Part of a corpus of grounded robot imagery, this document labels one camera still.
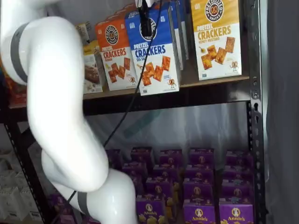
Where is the yellow honey mustard crackers box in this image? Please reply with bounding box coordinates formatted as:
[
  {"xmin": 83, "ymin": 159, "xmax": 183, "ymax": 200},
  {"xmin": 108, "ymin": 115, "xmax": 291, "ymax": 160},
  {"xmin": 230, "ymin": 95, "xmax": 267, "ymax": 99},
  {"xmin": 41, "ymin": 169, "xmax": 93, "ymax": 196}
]
[{"xmin": 190, "ymin": 0, "xmax": 242, "ymax": 82}]

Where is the black metal shelf rack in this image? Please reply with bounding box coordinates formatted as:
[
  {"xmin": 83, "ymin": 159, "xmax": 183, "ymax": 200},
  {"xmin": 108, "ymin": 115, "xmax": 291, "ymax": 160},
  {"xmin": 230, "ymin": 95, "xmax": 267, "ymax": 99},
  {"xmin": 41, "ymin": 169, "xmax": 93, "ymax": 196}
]
[{"xmin": 0, "ymin": 0, "xmax": 268, "ymax": 224}]

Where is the Simple Mills almond bars box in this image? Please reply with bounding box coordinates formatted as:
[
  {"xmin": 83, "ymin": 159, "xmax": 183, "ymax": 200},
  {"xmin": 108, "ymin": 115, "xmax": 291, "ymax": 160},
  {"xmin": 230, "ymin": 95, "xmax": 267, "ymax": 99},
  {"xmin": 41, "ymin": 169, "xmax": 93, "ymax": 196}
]
[
  {"xmin": 74, "ymin": 21, "xmax": 93, "ymax": 47},
  {"xmin": 82, "ymin": 40, "xmax": 104, "ymax": 94}
]

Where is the wooden shelf board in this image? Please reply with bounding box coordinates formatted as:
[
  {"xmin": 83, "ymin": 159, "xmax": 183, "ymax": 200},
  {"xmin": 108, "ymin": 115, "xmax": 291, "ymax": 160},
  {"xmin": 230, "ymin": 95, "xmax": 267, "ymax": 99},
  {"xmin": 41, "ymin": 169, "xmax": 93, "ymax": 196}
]
[{"xmin": 9, "ymin": 75, "xmax": 251, "ymax": 109}]

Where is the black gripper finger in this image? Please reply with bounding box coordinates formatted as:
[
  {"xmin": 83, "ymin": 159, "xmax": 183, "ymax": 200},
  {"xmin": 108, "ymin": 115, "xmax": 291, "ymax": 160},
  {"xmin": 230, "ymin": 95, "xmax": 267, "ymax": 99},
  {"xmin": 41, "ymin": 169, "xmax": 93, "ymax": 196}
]
[{"xmin": 137, "ymin": 5, "xmax": 157, "ymax": 36}]

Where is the dark orange snack box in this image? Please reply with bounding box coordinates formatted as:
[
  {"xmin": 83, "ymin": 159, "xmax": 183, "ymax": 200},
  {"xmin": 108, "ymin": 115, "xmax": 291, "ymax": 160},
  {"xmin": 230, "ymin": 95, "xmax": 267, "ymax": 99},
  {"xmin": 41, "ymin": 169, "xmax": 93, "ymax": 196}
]
[{"xmin": 4, "ymin": 77, "xmax": 28, "ymax": 108}]

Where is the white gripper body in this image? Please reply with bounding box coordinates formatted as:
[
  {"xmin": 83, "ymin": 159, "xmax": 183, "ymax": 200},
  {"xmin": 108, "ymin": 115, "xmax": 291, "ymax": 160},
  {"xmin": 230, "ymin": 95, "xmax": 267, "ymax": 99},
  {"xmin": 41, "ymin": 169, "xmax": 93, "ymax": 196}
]
[{"xmin": 135, "ymin": 0, "xmax": 157, "ymax": 7}]

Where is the white carton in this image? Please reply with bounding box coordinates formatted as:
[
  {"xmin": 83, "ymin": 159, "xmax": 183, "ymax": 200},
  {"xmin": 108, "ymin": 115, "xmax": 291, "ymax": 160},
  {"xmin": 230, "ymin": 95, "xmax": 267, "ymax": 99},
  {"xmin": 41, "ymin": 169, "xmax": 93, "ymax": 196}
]
[
  {"xmin": 0, "ymin": 186, "xmax": 21, "ymax": 221},
  {"xmin": 19, "ymin": 186, "xmax": 41, "ymax": 220},
  {"xmin": 0, "ymin": 170, "xmax": 18, "ymax": 188}
]

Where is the purple Annie's box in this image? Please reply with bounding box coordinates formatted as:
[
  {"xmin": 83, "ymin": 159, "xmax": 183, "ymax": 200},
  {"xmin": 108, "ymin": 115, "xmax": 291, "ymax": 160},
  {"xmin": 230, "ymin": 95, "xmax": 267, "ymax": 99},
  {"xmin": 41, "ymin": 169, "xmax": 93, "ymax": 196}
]
[
  {"xmin": 105, "ymin": 149, "xmax": 122, "ymax": 170},
  {"xmin": 145, "ymin": 177, "xmax": 174, "ymax": 199},
  {"xmin": 219, "ymin": 203, "xmax": 254, "ymax": 224},
  {"xmin": 132, "ymin": 177, "xmax": 147, "ymax": 199},
  {"xmin": 135, "ymin": 198, "xmax": 165, "ymax": 224},
  {"xmin": 223, "ymin": 165, "xmax": 255, "ymax": 182},
  {"xmin": 50, "ymin": 193, "xmax": 73, "ymax": 216},
  {"xmin": 189, "ymin": 147, "xmax": 214, "ymax": 167},
  {"xmin": 159, "ymin": 149, "xmax": 183, "ymax": 167},
  {"xmin": 58, "ymin": 214, "xmax": 78, "ymax": 224},
  {"xmin": 183, "ymin": 203, "xmax": 216, "ymax": 224},
  {"xmin": 122, "ymin": 162, "xmax": 148, "ymax": 179},
  {"xmin": 152, "ymin": 164, "xmax": 181, "ymax": 181},
  {"xmin": 226, "ymin": 150, "xmax": 254, "ymax": 168},
  {"xmin": 221, "ymin": 179, "xmax": 255, "ymax": 206},
  {"xmin": 185, "ymin": 164, "xmax": 214, "ymax": 181},
  {"xmin": 131, "ymin": 147, "xmax": 154, "ymax": 164},
  {"xmin": 183, "ymin": 178, "xmax": 214, "ymax": 205}
]

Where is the orange cheddar pretzel crackers box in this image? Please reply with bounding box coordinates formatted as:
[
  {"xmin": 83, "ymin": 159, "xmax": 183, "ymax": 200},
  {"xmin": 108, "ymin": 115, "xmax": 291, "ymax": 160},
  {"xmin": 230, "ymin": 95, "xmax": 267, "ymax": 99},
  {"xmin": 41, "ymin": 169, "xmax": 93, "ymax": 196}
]
[
  {"xmin": 107, "ymin": 3, "xmax": 139, "ymax": 23},
  {"xmin": 94, "ymin": 18, "xmax": 139, "ymax": 92}
]

